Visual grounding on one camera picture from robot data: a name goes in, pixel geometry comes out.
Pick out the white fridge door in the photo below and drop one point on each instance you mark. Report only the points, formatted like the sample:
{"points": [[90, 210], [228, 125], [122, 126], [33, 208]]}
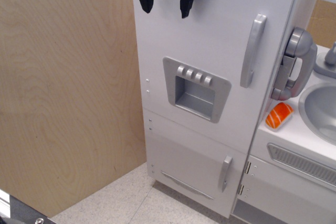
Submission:
{"points": [[213, 38]]}

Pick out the white toy fridge cabinet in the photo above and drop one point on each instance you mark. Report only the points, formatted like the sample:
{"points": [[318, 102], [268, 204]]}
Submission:
{"points": [[299, 17]]}

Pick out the grey ice dispenser panel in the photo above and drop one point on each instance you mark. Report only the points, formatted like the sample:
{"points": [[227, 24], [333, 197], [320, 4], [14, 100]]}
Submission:
{"points": [[194, 90]]}

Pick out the grey toy telephone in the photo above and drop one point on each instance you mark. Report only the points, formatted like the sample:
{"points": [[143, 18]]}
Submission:
{"points": [[296, 65]]}

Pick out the brown cardboard box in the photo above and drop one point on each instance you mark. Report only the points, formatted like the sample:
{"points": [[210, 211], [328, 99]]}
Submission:
{"points": [[322, 23]]}

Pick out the orange salmon sushi toy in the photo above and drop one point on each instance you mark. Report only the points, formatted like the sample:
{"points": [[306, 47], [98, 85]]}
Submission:
{"points": [[278, 116]]}

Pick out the grey toy faucet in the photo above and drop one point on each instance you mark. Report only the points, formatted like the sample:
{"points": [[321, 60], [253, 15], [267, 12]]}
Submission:
{"points": [[325, 63]]}

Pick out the white lower freezer door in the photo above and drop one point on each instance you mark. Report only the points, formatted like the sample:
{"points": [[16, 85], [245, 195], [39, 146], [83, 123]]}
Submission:
{"points": [[191, 163]]}

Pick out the grey toy sink basin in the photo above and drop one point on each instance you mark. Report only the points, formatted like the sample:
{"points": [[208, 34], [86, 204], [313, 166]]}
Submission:
{"points": [[317, 109]]}

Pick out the white kitchen counter unit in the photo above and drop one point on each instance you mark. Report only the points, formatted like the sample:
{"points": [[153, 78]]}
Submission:
{"points": [[290, 173]]}

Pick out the grey vent grille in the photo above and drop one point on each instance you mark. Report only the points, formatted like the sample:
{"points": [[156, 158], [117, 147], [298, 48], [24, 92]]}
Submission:
{"points": [[302, 164]]}

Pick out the grey fridge door handle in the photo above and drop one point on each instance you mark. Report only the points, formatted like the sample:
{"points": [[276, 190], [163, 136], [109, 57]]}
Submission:
{"points": [[250, 56]]}

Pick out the grey lower door handle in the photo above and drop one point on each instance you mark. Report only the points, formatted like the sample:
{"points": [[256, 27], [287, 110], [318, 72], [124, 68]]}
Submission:
{"points": [[222, 181]]}

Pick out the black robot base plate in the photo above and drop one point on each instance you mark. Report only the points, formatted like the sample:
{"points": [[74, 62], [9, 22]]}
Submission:
{"points": [[15, 211]]}

